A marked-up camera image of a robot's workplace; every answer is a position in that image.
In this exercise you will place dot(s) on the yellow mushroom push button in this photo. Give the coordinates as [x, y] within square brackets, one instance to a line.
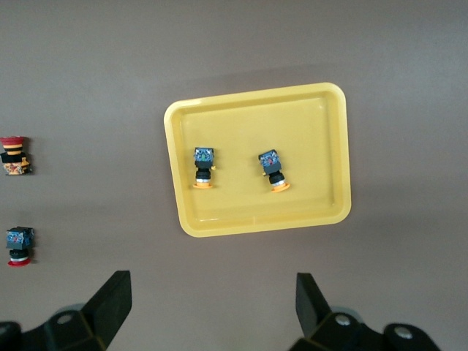
[272, 168]
[203, 164]

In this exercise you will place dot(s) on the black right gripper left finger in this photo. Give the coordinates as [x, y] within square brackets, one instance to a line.
[106, 311]

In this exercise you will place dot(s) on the red button black body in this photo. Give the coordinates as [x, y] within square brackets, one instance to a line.
[19, 241]

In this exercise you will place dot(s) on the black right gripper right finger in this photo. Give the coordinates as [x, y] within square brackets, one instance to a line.
[314, 314]

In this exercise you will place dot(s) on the red button orange body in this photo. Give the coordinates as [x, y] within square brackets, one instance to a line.
[14, 157]

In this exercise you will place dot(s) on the yellow plastic tray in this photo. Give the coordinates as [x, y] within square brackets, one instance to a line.
[256, 131]

